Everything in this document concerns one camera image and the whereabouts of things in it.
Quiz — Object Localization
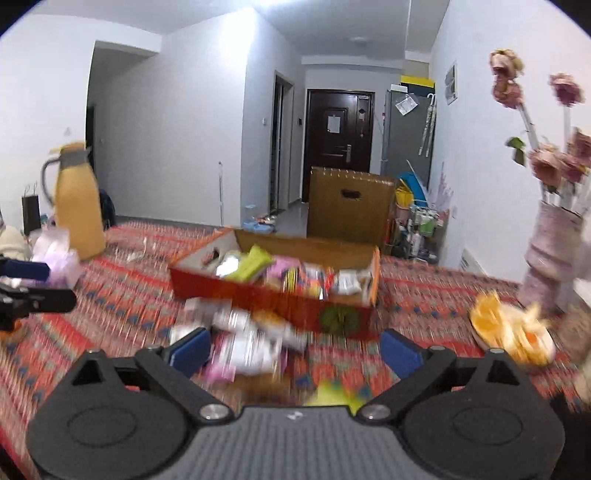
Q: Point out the storage cart with bottles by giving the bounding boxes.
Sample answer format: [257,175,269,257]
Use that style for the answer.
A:
[392,203,451,265]

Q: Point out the pile of snack packets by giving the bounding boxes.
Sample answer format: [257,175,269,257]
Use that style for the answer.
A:
[171,244,375,389]

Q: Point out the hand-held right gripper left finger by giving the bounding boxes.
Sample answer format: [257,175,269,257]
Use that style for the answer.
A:
[58,327,232,422]

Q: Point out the purple flower wall sticker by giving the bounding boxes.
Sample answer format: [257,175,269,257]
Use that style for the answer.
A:
[427,161,456,217]

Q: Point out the red cardboard box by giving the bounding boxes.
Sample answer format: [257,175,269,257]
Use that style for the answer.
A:
[168,228,382,341]

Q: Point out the hanging folded umbrellas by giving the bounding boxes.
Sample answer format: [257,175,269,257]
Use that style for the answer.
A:
[418,93,437,158]

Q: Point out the green snack packet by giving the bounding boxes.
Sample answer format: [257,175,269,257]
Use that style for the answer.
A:
[307,381,365,414]

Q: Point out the plate of fruit peels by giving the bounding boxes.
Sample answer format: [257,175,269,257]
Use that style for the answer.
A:
[471,293,555,365]

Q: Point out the black paper bag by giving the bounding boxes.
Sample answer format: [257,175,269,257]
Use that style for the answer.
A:
[21,184,42,236]

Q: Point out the purple tissue pack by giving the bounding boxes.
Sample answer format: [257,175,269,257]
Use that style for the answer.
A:
[32,226,84,287]

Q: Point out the black cloth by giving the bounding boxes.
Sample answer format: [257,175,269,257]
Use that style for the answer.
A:
[549,392,591,446]

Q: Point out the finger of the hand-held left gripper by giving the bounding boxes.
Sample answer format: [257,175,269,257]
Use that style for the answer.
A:
[0,282,77,319]
[0,257,51,282]

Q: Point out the brown cardboard box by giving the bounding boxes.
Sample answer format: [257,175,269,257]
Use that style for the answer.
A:
[307,167,398,245]

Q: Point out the grey refrigerator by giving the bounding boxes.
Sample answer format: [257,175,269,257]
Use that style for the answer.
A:
[382,89,437,178]

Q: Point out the white wall panel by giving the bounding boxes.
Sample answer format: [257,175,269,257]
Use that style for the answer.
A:
[444,63,458,105]

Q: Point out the dried pink roses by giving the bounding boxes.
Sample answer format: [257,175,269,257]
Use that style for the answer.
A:
[489,47,591,214]

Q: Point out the dark brown door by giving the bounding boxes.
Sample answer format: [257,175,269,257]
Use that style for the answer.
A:
[304,89,375,202]

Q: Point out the yellow thermos jug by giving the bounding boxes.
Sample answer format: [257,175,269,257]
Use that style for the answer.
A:
[41,142,108,261]

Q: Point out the shallow plate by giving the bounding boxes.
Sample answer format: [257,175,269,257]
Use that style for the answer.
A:
[470,305,557,366]

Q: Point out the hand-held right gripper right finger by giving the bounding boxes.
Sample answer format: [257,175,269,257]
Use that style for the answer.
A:
[355,329,539,423]

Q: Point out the pink ribbed vase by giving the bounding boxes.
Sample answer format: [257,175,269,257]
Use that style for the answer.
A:
[517,196,585,315]

